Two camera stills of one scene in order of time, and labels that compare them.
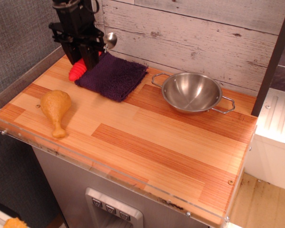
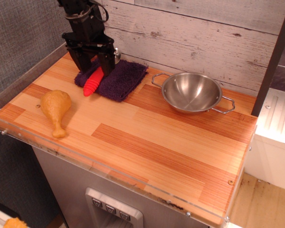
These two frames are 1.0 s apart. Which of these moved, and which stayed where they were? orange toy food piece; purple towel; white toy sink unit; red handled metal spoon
Moved: red handled metal spoon
Stayed: white toy sink unit; purple towel; orange toy food piece
